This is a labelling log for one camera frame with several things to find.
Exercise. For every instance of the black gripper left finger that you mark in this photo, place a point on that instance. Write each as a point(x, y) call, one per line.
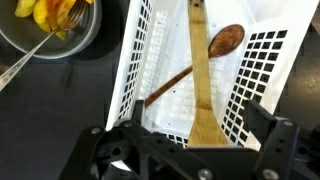
point(138, 111)

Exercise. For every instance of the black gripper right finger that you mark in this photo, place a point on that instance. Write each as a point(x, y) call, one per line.
point(258, 121)

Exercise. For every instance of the light wooden spatula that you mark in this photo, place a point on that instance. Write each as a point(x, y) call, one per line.
point(203, 126)

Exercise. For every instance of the white plastic basket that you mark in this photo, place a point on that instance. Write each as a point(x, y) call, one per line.
point(166, 40)

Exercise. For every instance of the dark brown wooden spoon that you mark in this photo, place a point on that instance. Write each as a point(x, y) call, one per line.
point(226, 38)

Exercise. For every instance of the black round table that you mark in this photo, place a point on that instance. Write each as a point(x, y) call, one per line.
point(50, 116)

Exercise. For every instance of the metal fork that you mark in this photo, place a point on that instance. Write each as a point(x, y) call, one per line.
point(75, 13)

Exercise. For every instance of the yellow cut fruit pile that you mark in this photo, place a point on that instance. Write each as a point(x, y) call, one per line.
point(41, 11)

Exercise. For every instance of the grey bowl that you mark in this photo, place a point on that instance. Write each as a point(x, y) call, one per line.
point(20, 36)

